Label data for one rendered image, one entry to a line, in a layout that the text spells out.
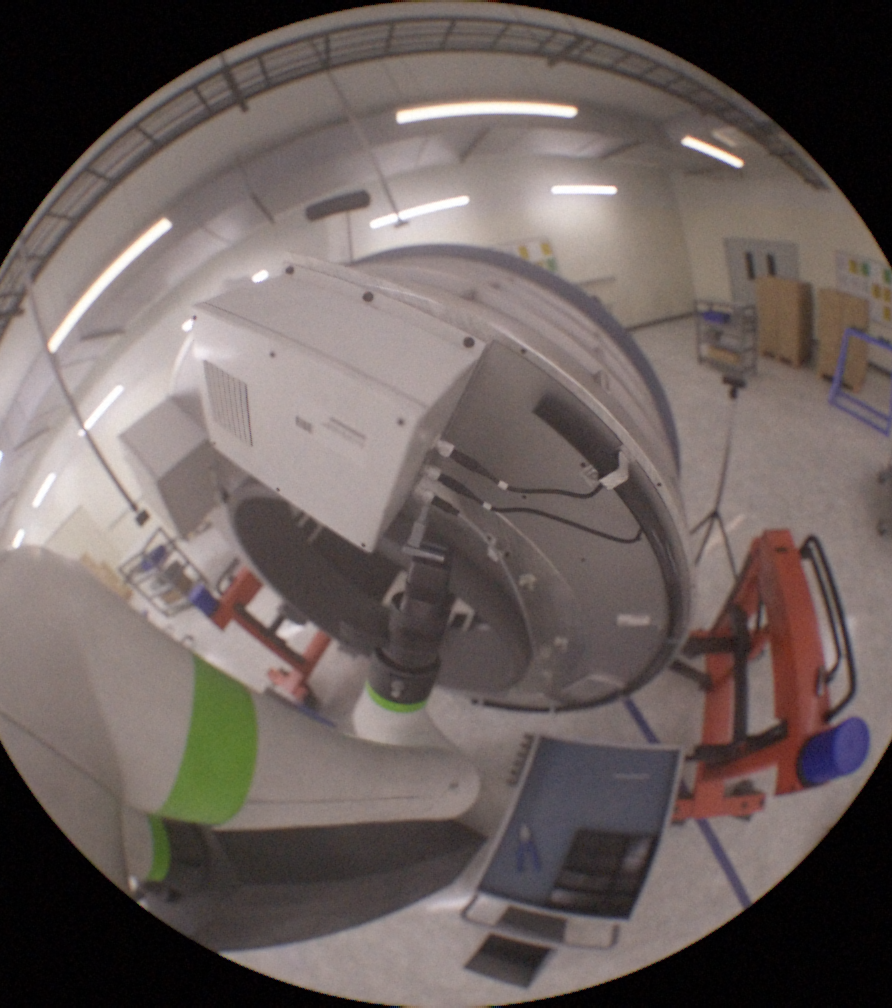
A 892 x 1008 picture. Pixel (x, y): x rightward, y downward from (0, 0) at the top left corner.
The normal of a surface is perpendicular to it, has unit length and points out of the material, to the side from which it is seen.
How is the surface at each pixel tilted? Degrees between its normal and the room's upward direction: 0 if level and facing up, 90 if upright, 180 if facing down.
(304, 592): 78
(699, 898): 0
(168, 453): 55
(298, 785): 89
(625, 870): 0
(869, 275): 90
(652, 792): 0
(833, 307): 90
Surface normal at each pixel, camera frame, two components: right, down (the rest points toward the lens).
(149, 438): 0.52, -0.44
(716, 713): -0.33, -0.76
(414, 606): -0.02, -0.05
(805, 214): -0.91, 0.42
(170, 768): 0.87, -0.11
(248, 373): -0.38, 0.65
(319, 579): 0.74, -0.22
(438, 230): 0.26, 0.50
